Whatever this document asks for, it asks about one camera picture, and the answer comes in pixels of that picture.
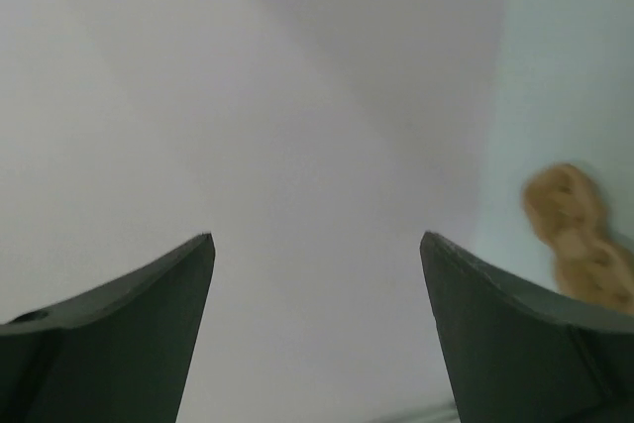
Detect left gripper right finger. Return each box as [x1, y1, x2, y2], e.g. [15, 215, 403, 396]
[420, 232, 633, 423]

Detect cardboard cup carrier stack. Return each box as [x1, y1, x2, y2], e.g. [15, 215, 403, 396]
[522, 163, 633, 315]

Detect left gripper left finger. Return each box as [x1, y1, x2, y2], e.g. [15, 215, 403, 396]
[1, 234, 215, 423]

